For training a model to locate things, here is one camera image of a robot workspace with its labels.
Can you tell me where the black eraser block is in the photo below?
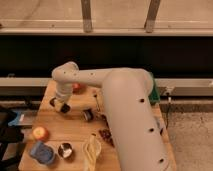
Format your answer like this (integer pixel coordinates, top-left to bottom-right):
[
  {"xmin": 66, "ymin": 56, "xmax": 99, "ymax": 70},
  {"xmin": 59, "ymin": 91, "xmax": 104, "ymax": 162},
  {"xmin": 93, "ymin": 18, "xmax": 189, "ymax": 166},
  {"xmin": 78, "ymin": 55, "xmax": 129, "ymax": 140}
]
[{"xmin": 50, "ymin": 98, "xmax": 70, "ymax": 113}]

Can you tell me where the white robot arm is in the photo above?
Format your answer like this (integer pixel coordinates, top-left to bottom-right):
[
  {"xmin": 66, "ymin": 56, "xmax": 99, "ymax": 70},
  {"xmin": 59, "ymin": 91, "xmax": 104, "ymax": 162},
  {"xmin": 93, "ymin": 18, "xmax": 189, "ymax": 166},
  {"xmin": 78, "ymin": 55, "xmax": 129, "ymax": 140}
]
[{"xmin": 52, "ymin": 62, "xmax": 172, "ymax": 171}]

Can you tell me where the red bowl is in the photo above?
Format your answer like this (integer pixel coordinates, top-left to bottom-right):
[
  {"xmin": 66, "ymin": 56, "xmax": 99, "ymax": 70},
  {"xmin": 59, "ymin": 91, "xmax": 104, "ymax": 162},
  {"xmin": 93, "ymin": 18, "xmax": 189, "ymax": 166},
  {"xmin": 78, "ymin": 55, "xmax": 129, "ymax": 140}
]
[{"xmin": 72, "ymin": 83, "xmax": 86, "ymax": 94}]

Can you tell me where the small black metal can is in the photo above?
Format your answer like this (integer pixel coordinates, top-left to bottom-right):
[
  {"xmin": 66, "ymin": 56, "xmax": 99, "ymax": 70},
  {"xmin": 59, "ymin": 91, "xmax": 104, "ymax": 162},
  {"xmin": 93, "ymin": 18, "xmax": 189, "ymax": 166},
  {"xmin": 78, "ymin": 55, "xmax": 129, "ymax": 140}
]
[{"xmin": 83, "ymin": 109, "xmax": 94, "ymax": 122}]

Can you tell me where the red apple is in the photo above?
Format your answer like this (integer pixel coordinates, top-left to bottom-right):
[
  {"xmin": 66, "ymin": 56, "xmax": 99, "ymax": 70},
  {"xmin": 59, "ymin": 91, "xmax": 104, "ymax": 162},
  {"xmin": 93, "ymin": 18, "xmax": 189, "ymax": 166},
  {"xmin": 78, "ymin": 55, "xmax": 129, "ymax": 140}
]
[{"xmin": 32, "ymin": 126, "xmax": 49, "ymax": 141}]

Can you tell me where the metal fork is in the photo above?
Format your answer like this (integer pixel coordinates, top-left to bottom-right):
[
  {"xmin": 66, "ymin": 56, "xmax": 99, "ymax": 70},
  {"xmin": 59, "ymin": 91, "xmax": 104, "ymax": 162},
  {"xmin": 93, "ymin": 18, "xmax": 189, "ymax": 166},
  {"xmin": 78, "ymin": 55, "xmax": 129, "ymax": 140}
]
[{"xmin": 93, "ymin": 94, "xmax": 101, "ymax": 112}]

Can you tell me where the small steel cup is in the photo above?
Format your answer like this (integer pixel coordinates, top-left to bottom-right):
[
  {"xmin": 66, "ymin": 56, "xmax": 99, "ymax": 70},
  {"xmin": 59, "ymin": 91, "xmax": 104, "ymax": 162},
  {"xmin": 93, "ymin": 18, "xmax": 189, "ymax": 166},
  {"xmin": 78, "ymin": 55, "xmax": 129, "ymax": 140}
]
[{"xmin": 58, "ymin": 143, "xmax": 73, "ymax": 159}]

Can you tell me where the blue sponge cloth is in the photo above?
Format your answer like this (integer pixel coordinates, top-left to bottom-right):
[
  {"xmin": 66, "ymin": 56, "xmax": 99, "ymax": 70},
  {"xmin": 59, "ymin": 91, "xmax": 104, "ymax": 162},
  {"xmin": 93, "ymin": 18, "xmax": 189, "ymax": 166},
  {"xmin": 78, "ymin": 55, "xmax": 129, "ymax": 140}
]
[{"xmin": 29, "ymin": 141, "xmax": 55, "ymax": 165}]

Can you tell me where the yellow banana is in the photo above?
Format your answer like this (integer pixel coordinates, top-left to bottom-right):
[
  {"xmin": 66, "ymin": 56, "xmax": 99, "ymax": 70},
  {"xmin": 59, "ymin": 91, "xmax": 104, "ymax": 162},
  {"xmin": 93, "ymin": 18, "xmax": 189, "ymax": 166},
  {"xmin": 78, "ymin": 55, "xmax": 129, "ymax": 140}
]
[{"xmin": 85, "ymin": 134, "xmax": 97, "ymax": 171}]

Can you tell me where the black chair at left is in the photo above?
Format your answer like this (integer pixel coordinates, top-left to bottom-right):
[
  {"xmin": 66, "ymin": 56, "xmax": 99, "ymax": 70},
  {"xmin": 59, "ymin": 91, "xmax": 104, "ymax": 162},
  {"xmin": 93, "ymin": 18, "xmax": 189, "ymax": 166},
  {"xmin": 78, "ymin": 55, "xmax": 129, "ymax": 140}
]
[{"xmin": 0, "ymin": 106, "xmax": 24, "ymax": 171}]

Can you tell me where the green plastic bin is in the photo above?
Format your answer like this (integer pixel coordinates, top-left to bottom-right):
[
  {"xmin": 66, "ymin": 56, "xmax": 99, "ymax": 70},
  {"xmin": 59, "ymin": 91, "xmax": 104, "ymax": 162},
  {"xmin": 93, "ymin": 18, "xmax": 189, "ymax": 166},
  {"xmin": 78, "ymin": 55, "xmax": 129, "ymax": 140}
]
[{"xmin": 149, "ymin": 72, "xmax": 160, "ymax": 105}]

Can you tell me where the dark purple bowl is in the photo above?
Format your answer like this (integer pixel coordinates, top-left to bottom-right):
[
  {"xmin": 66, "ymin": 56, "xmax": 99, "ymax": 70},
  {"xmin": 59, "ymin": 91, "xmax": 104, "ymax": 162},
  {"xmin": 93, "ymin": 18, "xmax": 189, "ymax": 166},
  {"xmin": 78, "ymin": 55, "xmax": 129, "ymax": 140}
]
[{"xmin": 156, "ymin": 118, "xmax": 164, "ymax": 136}]

